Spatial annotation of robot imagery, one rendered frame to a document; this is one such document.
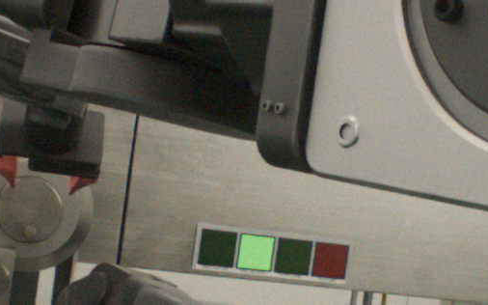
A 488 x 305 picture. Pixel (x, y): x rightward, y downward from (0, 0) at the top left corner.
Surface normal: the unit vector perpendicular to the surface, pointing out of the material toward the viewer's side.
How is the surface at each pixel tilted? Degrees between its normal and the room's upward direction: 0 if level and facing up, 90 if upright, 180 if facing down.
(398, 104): 90
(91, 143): 50
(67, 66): 83
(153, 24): 82
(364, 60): 90
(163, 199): 90
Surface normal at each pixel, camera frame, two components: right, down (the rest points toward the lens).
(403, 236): 0.26, 0.11
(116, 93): -0.35, -0.11
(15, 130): 0.28, -0.55
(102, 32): -0.69, -0.19
